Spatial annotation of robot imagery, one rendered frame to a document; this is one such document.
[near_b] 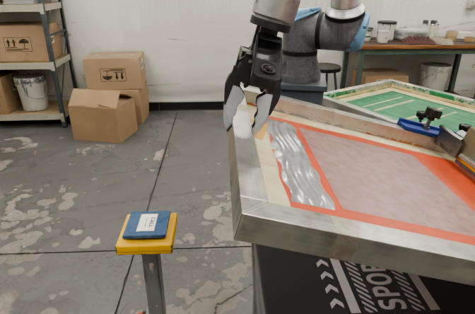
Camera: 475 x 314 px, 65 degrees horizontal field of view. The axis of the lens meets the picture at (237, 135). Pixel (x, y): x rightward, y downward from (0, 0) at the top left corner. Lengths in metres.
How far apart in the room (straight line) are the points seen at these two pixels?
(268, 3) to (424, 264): 0.44
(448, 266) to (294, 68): 0.84
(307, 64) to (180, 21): 3.34
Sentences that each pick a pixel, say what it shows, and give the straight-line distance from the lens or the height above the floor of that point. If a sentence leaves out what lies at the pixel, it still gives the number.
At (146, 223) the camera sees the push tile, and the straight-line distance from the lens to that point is 0.95.
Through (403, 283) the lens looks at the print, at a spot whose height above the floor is 0.95.
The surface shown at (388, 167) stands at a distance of 0.86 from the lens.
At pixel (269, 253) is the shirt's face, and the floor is 0.95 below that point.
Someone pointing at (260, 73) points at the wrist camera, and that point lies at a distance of 0.58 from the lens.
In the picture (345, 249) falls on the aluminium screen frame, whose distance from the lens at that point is 0.49.
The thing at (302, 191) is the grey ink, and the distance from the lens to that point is 0.59.
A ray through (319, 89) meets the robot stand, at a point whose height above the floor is 1.19.
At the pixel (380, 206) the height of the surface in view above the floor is 1.17.
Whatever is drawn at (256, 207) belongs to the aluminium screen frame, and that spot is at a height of 1.27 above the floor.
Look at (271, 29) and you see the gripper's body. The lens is 0.64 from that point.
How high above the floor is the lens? 1.52
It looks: 23 degrees down
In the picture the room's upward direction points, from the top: straight up
